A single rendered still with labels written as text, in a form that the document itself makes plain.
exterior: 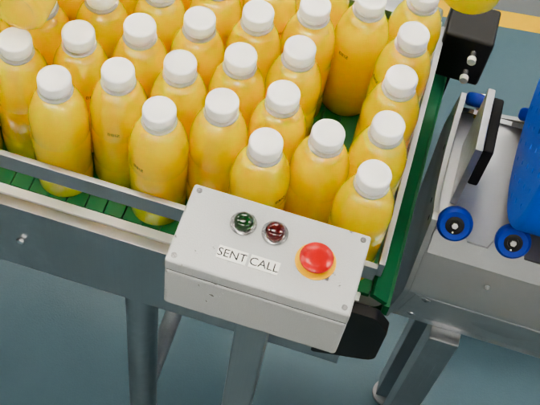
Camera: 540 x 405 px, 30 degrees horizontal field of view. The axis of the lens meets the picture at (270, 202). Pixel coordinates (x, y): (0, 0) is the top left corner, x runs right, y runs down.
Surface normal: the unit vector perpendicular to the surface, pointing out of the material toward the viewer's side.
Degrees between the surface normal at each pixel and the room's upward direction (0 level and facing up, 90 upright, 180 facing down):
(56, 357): 0
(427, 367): 90
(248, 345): 90
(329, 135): 0
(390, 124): 0
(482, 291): 71
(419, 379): 90
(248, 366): 90
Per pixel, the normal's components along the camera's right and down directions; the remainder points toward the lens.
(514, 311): -0.22, 0.58
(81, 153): 0.72, 0.63
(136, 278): -0.28, 0.80
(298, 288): 0.11, -0.52
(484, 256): -0.15, 0.31
